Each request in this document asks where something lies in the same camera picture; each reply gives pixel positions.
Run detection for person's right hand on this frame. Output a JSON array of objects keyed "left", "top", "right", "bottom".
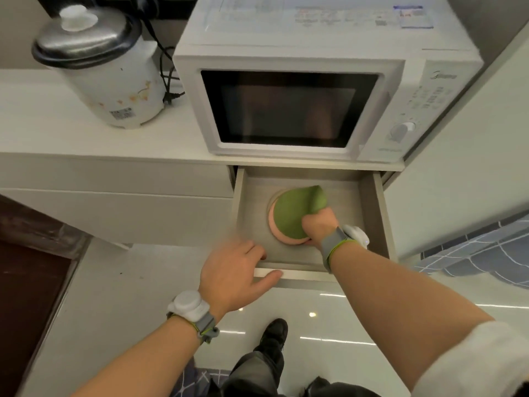
[{"left": 302, "top": 207, "right": 340, "bottom": 250}]

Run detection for person's left hand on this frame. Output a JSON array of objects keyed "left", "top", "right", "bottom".
[{"left": 198, "top": 240, "right": 284, "bottom": 323}]

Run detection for white drawer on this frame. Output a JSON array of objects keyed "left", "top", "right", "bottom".
[{"left": 231, "top": 167, "right": 398, "bottom": 283}]

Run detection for green round silicone mat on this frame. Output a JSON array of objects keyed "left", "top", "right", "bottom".
[{"left": 273, "top": 185, "right": 328, "bottom": 240}]

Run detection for person's left forearm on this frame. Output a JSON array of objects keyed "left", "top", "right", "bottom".
[{"left": 70, "top": 316, "right": 207, "bottom": 397}]

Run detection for person's right forearm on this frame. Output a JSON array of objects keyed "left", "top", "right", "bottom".
[{"left": 331, "top": 242, "right": 494, "bottom": 391}]

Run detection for pink round silicone mat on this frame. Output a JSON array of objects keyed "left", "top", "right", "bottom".
[{"left": 268, "top": 190, "right": 311, "bottom": 245}]

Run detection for black shoe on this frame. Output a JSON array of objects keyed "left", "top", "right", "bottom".
[{"left": 253, "top": 318, "right": 288, "bottom": 364}]

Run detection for white grey right wrist tracker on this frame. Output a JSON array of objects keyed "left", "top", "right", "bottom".
[{"left": 322, "top": 225, "right": 369, "bottom": 272}]

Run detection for white grey wrist tracker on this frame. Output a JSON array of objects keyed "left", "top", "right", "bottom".
[
  {"left": 166, "top": 290, "right": 220, "bottom": 345},
  {"left": 322, "top": 225, "right": 369, "bottom": 272}
]

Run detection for white grey left wrist tracker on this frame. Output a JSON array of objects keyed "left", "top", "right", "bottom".
[{"left": 166, "top": 290, "right": 220, "bottom": 345}]

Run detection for grey trousers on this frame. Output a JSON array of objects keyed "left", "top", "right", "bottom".
[{"left": 207, "top": 351, "right": 381, "bottom": 397}]

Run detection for blue checked cloth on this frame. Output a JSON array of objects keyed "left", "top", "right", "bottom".
[
  {"left": 413, "top": 215, "right": 529, "bottom": 290},
  {"left": 171, "top": 357, "right": 232, "bottom": 397}
]

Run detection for white cabinet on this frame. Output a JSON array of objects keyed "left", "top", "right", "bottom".
[{"left": 0, "top": 70, "right": 406, "bottom": 249}]

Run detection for white microwave knob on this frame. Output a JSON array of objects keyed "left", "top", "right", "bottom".
[{"left": 388, "top": 122, "right": 416, "bottom": 143}]

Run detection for white sleeve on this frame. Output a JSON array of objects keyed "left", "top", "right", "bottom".
[{"left": 411, "top": 321, "right": 529, "bottom": 397}]

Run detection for dark wooden door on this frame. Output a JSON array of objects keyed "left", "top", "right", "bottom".
[{"left": 0, "top": 194, "right": 91, "bottom": 397}]

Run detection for white microwave oven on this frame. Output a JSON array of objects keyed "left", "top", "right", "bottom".
[{"left": 173, "top": 0, "right": 484, "bottom": 163}]

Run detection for white rice cooker body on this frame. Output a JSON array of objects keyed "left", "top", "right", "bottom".
[{"left": 52, "top": 37, "right": 166, "bottom": 129}]

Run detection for metal rice cooker lid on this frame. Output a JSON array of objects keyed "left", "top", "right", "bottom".
[{"left": 32, "top": 5, "right": 143, "bottom": 70}]

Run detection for black power cable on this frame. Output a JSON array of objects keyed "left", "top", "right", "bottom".
[{"left": 141, "top": 18, "right": 185, "bottom": 106}]

